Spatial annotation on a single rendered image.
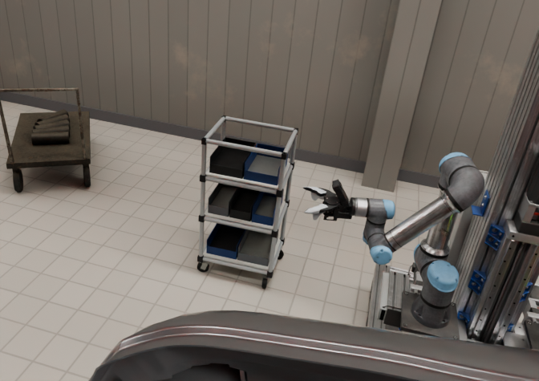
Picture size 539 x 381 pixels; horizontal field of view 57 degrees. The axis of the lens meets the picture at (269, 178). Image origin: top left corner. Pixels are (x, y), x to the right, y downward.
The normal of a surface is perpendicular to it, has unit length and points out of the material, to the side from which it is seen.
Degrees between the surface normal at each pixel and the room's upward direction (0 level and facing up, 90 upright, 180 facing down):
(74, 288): 0
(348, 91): 90
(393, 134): 90
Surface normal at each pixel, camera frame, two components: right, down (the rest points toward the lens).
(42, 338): 0.09, -0.87
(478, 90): -0.25, 0.45
